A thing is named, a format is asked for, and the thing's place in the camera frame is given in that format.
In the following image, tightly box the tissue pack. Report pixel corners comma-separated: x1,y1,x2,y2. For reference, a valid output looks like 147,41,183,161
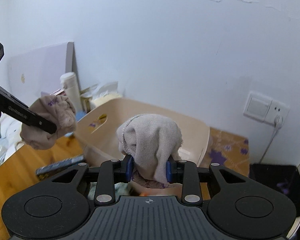
80,81,122,113

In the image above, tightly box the white leaning board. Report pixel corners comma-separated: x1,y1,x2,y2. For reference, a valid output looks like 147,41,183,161
8,42,74,106

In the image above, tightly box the beige plastic storage bin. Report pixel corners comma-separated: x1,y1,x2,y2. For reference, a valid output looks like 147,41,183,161
73,97,211,196

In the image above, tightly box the white wall switch socket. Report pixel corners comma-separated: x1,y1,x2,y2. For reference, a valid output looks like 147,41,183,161
243,92,290,126

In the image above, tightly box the black tablet with purple print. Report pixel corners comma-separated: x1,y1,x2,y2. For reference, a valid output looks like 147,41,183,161
249,164,300,217

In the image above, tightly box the white thermos bottle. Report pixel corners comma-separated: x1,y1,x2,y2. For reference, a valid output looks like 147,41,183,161
60,72,83,112

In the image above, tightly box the white power plug cable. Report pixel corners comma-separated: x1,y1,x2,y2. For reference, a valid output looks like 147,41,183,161
258,115,284,164

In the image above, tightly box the floral table mat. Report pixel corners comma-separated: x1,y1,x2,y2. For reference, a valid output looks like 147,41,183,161
200,127,250,177

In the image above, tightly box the grey knitted cloth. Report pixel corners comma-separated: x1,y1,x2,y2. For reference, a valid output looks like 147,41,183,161
116,114,183,184

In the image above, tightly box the beige sock with purple print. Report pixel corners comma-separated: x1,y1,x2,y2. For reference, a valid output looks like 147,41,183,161
20,95,77,150

